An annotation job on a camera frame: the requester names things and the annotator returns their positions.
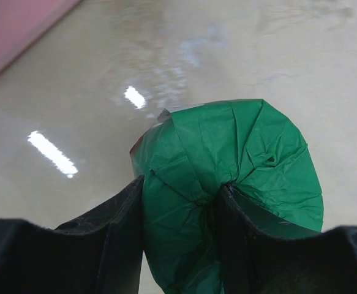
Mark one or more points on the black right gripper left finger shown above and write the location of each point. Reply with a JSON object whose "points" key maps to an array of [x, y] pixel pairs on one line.
{"points": [[99, 251]]}

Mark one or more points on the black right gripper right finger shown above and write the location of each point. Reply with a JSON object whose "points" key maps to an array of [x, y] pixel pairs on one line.
{"points": [[262, 253]]}

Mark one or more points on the green paper roll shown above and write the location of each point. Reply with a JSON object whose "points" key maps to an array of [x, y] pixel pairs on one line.
{"points": [[189, 155]]}

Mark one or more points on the pink three-tier shelf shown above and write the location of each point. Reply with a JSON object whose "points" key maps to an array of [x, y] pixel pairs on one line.
{"points": [[22, 22]]}

